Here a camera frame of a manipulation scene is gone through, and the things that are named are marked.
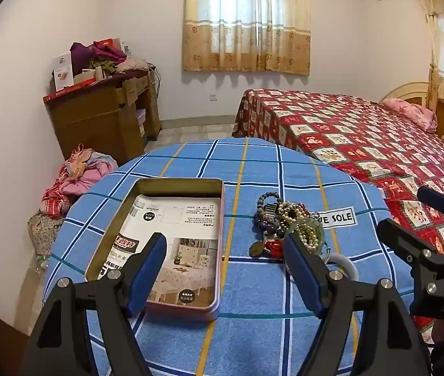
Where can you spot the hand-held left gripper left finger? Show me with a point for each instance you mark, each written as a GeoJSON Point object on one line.
{"type": "Point", "coordinates": [149, 274]}

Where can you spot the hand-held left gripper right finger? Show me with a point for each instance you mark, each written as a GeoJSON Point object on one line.
{"type": "Point", "coordinates": [302, 274]}

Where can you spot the red pendant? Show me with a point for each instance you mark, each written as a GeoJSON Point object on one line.
{"type": "Point", "coordinates": [274, 247]}

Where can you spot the white jade bangle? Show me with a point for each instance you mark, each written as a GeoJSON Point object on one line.
{"type": "Point", "coordinates": [347, 262]}

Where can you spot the light green translucent bangle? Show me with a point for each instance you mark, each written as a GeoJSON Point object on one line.
{"type": "Point", "coordinates": [321, 227]}

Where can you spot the bronze oval pendant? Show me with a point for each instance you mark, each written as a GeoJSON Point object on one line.
{"type": "Point", "coordinates": [257, 247]}

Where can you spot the silver wristwatch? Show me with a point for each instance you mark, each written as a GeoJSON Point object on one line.
{"type": "Point", "coordinates": [271, 208]}

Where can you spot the pink metal tin box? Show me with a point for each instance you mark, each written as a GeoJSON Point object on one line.
{"type": "Point", "coordinates": [216, 310]}

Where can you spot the white cloth label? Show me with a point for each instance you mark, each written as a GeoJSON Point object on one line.
{"type": "Point", "coordinates": [337, 217]}

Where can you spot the printed paper sheet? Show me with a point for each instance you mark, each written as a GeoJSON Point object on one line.
{"type": "Point", "coordinates": [182, 215]}

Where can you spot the pink pillow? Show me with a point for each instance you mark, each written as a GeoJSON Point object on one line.
{"type": "Point", "coordinates": [410, 111]}

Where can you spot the bed with red patterned sheet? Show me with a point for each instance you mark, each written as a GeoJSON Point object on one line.
{"type": "Point", "coordinates": [343, 137]}

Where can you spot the blue plaid tablecloth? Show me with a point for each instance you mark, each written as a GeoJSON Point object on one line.
{"type": "Point", "coordinates": [253, 172]}

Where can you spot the floral fabric bag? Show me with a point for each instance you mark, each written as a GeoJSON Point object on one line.
{"type": "Point", "coordinates": [43, 231]}

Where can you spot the pink clothes pile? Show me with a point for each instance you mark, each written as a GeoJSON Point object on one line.
{"type": "Point", "coordinates": [88, 172]}

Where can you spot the purple storage box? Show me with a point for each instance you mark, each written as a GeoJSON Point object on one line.
{"type": "Point", "coordinates": [140, 119]}

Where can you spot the wooden desk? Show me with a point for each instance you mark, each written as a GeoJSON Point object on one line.
{"type": "Point", "coordinates": [88, 125]}

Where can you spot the red flat box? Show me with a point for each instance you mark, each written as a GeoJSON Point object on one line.
{"type": "Point", "coordinates": [69, 91]}

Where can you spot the white cardboard box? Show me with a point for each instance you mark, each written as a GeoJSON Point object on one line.
{"type": "Point", "coordinates": [63, 72]}

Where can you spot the pile of clothes on desk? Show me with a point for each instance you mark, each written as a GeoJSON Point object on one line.
{"type": "Point", "coordinates": [104, 53]}

